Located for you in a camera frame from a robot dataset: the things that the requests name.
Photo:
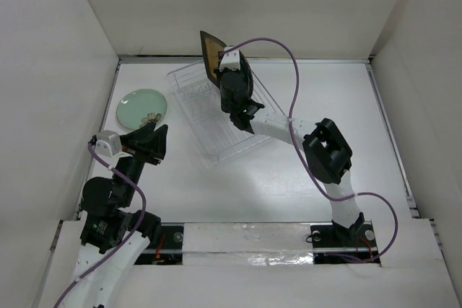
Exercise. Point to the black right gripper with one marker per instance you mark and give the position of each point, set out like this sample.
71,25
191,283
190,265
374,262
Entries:
222,73

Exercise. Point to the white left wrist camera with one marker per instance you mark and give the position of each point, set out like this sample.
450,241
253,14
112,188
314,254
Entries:
107,144

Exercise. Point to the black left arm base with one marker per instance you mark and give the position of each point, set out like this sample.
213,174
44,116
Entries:
167,250

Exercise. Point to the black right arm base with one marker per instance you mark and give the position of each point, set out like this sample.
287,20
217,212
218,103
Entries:
330,249

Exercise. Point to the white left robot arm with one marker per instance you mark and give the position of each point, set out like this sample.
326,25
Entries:
118,227

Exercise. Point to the yellow square black-rimmed plate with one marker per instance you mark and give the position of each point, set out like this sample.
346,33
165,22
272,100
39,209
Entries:
211,47

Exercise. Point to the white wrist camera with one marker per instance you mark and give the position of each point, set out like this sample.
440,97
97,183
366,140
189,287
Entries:
107,144
230,59

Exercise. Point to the light green glass plate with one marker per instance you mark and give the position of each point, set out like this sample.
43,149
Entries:
140,107

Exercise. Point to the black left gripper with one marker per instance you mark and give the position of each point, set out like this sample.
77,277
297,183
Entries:
145,143

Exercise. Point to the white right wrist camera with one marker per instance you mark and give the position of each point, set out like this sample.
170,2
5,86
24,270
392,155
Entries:
230,59

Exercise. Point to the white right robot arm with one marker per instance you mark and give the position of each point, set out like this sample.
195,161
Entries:
326,153

